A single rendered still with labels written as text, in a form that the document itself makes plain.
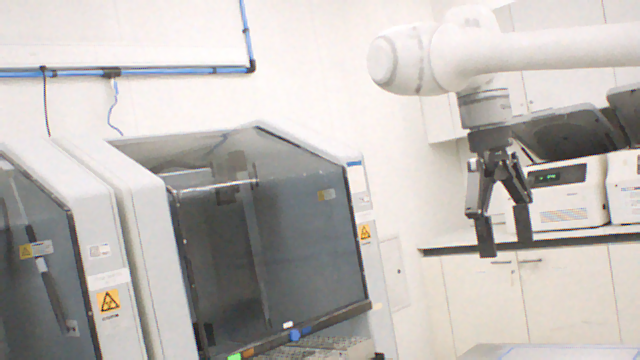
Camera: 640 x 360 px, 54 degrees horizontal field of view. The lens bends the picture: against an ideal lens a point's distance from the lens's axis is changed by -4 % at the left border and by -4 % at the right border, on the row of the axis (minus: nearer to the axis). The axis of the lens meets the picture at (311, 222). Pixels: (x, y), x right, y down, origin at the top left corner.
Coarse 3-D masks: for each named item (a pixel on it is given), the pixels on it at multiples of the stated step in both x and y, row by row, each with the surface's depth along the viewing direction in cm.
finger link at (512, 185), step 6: (504, 162) 110; (510, 168) 111; (510, 174) 111; (504, 180) 113; (510, 180) 112; (516, 180) 113; (504, 186) 114; (510, 186) 113; (516, 186) 113; (510, 192) 115; (516, 192) 114; (522, 192) 114; (516, 198) 115; (522, 198) 114; (528, 198) 115; (516, 204) 116
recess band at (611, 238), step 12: (540, 240) 344; (552, 240) 339; (564, 240) 334; (576, 240) 330; (588, 240) 325; (600, 240) 320; (612, 240) 316; (624, 240) 312; (636, 240) 308; (432, 252) 397; (444, 252) 390; (456, 252) 384; (468, 252) 378
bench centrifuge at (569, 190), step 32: (512, 128) 360; (544, 128) 351; (576, 128) 343; (608, 128) 335; (544, 160) 385; (576, 160) 326; (544, 192) 334; (576, 192) 321; (512, 224) 351; (544, 224) 337; (576, 224) 324
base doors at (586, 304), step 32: (448, 256) 384; (512, 256) 353; (544, 256) 339; (576, 256) 326; (608, 256) 315; (448, 288) 387; (480, 288) 371; (512, 288) 356; (544, 288) 342; (576, 288) 329; (608, 288) 317; (448, 320) 391; (480, 320) 374; (512, 320) 359; (544, 320) 345; (576, 320) 332; (608, 320) 320; (448, 352) 395
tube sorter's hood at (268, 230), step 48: (144, 144) 181; (192, 144) 188; (240, 144) 195; (288, 144) 204; (192, 192) 155; (240, 192) 165; (288, 192) 176; (336, 192) 189; (192, 240) 154; (240, 240) 164; (288, 240) 175; (336, 240) 188; (192, 288) 152; (240, 288) 162; (288, 288) 173; (336, 288) 186; (240, 336) 161; (288, 336) 170
